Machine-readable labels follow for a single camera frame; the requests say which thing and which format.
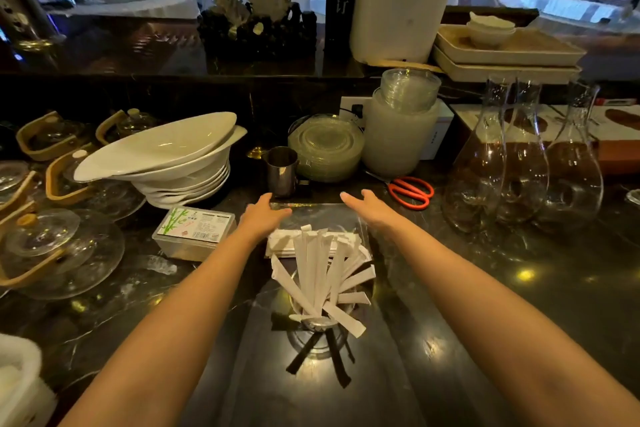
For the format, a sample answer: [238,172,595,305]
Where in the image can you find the person's left hand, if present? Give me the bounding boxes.
[237,192,293,243]

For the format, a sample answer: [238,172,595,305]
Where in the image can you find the person's right hand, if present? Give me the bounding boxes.
[340,189,402,235]

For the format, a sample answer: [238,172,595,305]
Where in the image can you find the clear plastic bag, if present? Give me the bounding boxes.
[265,201,375,262]

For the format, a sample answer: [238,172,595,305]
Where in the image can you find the person's left forearm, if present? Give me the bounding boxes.
[59,227,266,427]

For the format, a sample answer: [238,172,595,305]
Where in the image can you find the person's right forearm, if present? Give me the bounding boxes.
[381,215,640,427]

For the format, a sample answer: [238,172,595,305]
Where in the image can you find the stack of white paper packets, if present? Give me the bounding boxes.
[265,229,364,260]

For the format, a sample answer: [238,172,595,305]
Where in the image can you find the stainless steel cup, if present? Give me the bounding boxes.
[262,146,301,198]

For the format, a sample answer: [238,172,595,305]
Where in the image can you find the stack of clear glass plates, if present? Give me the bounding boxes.
[287,114,366,183]

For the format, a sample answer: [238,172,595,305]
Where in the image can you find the bunch of paper-wrapped toothpicks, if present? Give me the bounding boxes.
[270,224,377,340]

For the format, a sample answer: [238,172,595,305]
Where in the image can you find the clear toothpick box bamboo label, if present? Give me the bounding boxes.
[152,206,237,263]

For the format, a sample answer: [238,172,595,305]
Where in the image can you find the white carton box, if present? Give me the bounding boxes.
[420,99,455,161]

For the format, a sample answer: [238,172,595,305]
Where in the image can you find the clear glass carafe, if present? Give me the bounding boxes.
[495,78,550,225]
[534,81,605,233]
[442,78,512,234]

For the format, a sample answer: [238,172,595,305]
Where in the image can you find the stack of clear glass bowls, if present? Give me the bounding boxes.
[379,68,442,115]

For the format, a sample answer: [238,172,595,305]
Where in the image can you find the clear glass cup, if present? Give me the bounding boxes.
[287,292,352,358]

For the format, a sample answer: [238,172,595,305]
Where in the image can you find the stack of white boat-shaped bowls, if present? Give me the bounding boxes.
[73,111,249,210]

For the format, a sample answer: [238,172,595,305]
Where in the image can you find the crumpled clear plastic wrap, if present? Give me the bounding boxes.
[146,255,179,277]

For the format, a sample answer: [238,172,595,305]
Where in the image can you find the black ornament base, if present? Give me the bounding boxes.
[197,3,319,63]

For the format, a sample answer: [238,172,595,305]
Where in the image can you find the black arched table sign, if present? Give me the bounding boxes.
[323,0,360,63]

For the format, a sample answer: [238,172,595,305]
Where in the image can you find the beige rectangular tray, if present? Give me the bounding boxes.
[432,45,584,84]
[434,24,587,67]

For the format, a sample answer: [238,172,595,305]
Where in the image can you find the white round column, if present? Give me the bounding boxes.
[349,0,469,66]

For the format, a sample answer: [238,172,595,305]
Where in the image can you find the white small bowl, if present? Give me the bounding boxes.
[466,11,517,48]

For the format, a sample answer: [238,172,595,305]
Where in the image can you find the white folded towel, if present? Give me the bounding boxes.
[0,334,59,427]

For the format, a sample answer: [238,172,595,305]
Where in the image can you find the dark metal lamp stand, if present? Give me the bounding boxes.
[0,0,67,53]

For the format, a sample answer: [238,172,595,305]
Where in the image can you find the red-handled scissors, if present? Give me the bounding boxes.
[364,170,435,211]

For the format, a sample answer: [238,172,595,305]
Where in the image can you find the white wall socket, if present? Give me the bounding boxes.
[339,96,374,130]

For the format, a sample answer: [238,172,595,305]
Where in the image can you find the glass teapot with wooden handle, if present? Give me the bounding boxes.
[15,110,94,162]
[45,143,147,223]
[95,107,162,147]
[0,208,126,302]
[0,160,39,222]

